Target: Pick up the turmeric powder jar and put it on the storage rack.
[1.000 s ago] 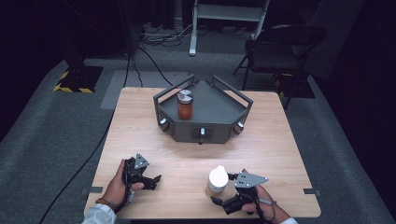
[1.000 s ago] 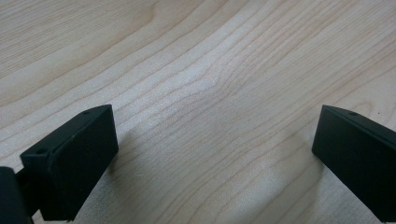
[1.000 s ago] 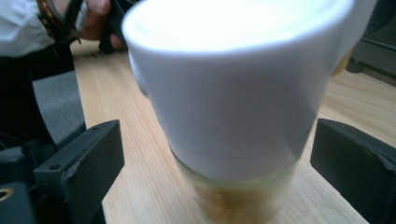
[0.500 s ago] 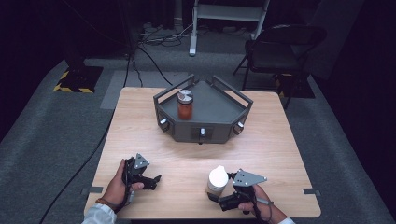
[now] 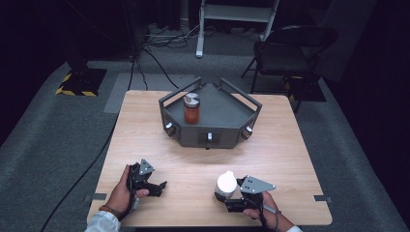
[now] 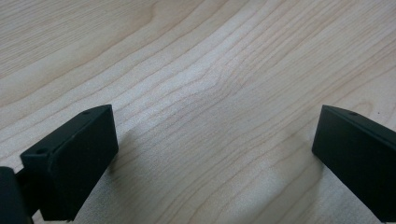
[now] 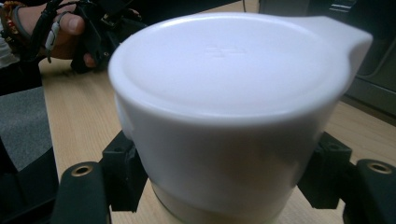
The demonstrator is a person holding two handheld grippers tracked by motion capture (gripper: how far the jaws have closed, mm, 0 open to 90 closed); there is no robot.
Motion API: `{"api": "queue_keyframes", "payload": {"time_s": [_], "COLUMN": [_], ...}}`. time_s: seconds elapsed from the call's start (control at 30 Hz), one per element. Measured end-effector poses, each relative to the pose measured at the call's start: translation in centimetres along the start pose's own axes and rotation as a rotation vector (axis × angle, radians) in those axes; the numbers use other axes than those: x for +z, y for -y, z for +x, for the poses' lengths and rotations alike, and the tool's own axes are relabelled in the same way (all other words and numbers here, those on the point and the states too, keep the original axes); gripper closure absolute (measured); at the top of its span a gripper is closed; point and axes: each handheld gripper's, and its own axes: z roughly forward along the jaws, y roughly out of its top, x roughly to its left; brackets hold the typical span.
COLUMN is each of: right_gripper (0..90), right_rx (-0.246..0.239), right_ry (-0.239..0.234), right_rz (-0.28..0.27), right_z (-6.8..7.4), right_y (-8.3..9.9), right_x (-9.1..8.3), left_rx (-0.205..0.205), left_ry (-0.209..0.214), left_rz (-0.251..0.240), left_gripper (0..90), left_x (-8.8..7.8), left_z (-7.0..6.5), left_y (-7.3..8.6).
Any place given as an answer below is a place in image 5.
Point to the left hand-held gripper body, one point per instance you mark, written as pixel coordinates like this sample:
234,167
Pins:
141,175

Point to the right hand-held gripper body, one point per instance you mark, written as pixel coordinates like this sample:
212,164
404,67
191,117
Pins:
254,190

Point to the white-capped seasoning bottle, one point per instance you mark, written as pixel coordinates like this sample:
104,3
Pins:
225,185

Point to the grey corner shelf rack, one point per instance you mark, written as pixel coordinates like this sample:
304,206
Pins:
219,112

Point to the orange spice jar silver lid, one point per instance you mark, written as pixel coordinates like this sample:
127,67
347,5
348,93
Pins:
191,108

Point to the person's right hand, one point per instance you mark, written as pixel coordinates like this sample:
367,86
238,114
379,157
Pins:
269,211

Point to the person's left hand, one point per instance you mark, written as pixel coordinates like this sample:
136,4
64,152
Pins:
122,195

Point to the grey tape strip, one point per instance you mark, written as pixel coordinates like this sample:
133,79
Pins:
96,196
324,199

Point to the black base with striped tape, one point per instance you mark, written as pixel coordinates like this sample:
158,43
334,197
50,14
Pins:
304,90
82,82

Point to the black folding chair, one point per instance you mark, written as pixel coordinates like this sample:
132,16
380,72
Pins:
283,54

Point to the white metal stand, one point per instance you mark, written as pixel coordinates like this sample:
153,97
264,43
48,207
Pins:
235,14

